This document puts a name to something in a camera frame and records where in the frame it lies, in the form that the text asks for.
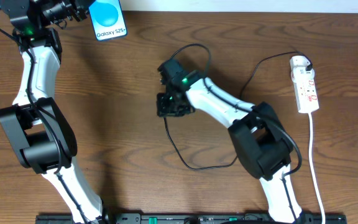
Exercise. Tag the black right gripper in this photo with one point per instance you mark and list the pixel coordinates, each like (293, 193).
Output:
(165, 109)

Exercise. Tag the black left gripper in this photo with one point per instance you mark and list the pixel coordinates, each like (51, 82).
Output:
(74, 10)

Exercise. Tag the blue screen Galaxy smartphone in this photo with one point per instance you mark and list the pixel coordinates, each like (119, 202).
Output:
(107, 19)

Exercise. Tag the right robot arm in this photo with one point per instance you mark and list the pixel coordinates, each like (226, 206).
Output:
(261, 144)

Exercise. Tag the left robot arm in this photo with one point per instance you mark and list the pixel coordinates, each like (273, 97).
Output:
(38, 132)

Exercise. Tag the white USB charger adapter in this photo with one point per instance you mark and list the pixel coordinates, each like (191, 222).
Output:
(299, 61)

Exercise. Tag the white power strip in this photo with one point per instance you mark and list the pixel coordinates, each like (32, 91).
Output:
(305, 90)

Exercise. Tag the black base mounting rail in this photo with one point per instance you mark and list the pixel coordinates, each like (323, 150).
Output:
(136, 218)

